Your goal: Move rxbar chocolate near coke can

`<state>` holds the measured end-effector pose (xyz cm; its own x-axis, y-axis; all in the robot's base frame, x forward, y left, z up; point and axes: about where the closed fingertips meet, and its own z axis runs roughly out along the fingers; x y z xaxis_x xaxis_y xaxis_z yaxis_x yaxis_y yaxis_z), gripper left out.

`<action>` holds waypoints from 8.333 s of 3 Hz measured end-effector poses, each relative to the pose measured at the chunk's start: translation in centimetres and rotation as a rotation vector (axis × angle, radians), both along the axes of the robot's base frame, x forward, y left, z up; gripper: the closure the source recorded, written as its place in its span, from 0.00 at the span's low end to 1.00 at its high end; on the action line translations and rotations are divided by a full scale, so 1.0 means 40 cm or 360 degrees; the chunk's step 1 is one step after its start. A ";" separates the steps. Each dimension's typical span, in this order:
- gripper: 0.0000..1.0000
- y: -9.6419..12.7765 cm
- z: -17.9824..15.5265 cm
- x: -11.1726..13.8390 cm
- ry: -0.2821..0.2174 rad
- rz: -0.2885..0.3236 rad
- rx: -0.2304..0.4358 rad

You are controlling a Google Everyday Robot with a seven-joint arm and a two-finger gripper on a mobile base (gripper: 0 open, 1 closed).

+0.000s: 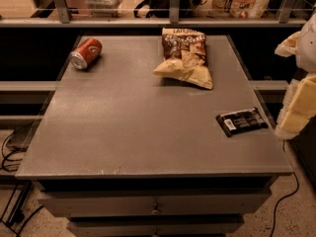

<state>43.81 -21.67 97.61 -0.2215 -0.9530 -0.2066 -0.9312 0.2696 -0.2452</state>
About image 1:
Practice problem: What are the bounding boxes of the lower drawer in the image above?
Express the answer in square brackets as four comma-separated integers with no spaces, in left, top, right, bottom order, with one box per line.
[67,219,243,237]

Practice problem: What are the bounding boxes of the black cable on right floor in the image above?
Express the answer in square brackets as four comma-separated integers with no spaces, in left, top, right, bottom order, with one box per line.
[269,141,300,237]

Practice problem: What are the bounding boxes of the grey metal shelf rail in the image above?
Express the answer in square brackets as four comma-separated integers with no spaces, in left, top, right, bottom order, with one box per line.
[0,0,315,28]

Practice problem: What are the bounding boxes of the upper drawer with knob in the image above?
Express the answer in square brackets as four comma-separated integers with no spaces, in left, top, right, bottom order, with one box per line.
[39,190,271,217]

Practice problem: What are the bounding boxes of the brown and yellow chip bag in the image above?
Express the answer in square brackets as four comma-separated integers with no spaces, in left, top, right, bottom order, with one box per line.
[153,28,213,90]

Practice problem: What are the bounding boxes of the red coke can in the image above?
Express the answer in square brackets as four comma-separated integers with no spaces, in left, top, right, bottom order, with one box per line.
[70,38,103,70]

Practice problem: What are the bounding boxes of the colourful snack bag background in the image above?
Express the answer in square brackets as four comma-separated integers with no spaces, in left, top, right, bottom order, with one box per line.
[208,0,270,19]

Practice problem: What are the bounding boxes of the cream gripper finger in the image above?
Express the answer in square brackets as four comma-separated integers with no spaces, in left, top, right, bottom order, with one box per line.
[275,74,316,140]
[275,32,300,57]

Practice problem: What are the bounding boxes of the black bag in background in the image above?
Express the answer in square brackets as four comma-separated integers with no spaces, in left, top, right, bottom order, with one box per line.
[133,0,207,18]

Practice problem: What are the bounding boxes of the black rxbar chocolate bar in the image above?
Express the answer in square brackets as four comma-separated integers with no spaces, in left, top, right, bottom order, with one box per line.
[215,108,269,137]

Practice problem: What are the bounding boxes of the black cables on left floor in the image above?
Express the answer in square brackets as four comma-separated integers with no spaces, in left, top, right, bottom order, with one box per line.
[0,121,44,237]

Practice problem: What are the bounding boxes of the grey drawer cabinet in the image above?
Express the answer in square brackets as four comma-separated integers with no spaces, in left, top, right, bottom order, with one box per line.
[17,36,292,223]

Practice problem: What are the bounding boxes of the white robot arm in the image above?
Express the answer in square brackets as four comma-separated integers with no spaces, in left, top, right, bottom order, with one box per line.
[275,14,316,140]

